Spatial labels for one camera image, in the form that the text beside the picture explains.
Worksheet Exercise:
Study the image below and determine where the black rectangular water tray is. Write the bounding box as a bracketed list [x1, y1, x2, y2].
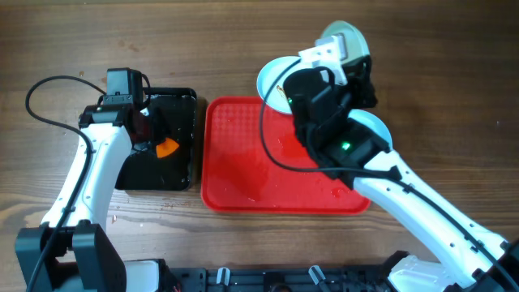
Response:
[115, 88, 199, 191]

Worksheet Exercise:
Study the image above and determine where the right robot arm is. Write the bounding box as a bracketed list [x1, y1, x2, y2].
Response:
[277, 57, 518, 291]

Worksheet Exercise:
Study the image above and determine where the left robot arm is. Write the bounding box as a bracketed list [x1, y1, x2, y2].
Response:
[15, 105, 175, 291]

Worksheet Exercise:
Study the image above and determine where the orange sponge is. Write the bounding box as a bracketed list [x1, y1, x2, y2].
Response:
[156, 137, 179, 159]

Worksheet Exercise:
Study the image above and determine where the light blue plate bottom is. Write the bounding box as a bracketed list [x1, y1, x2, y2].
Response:
[315, 20, 370, 64]

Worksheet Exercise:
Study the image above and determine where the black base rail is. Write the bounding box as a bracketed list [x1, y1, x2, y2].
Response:
[170, 264, 392, 292]

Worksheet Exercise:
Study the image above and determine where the light blue plate right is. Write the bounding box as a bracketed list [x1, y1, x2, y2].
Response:
[348, 109, 393, 149]

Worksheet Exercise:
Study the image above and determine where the light blue plate top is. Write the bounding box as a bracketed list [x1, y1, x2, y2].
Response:
[256, 56, 300, 115]

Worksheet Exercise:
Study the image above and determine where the red plastic serving tray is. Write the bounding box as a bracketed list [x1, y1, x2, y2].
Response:
[201, 97, 371, 215]

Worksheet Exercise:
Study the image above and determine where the light blue plate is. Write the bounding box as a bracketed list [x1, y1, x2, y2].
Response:
[315, 20, 370, 64]
[348, 109, 393, 149]
[256, 56, 300, 115]

